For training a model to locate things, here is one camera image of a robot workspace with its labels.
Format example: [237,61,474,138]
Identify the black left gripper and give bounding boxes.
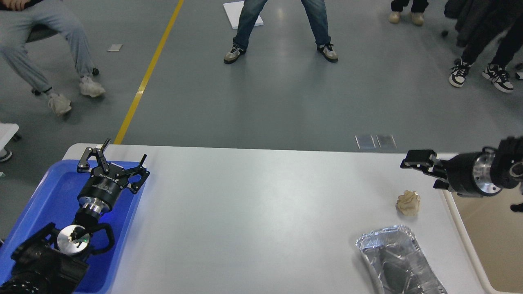
[77,139,151,214]

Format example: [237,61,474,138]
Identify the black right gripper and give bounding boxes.
[400,149,502,198]

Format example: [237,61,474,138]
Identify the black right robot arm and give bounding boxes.
[400,136,523,198]

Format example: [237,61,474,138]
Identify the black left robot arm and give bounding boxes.
[1,142,150,294]

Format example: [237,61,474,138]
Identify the crumpled beige paper ball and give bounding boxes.
[396,190,421,216]

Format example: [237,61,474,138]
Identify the right clear floor plate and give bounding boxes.
[376,134,397,149]

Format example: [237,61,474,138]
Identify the clear floor plate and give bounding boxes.
[376,134,397,149]
[355,134,376,149]

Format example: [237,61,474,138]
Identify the blue plastic tray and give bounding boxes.
[0,160,142,294]

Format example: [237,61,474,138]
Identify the left clear floor plate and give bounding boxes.
[355,134,376,149]

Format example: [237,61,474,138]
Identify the beige plastic bin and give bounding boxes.
[437,153,523,294]

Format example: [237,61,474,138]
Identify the aluminium foil tray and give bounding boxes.
[355,225,447,294]

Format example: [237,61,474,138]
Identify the white side table corner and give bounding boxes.
[0,123,19,150]

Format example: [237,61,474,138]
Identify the small paper on floor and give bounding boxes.
[107,44,123,52]

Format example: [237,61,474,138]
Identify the person black white sneakers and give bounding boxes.
[449,0,523,94]

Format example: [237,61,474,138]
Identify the office chair with coat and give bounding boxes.
[443,0,522,48]

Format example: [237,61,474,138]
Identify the person with beige shoes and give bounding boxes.
[388,0,429,26]

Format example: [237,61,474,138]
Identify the grey office chair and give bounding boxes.
[26,24,99,96]

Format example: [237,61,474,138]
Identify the seated person grey trousers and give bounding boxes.
[0,0,106,117]

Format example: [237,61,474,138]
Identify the standing person blue jeans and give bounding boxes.
[224,0,339,64]

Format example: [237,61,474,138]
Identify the white board on floor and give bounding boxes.
[223,1,244,30]

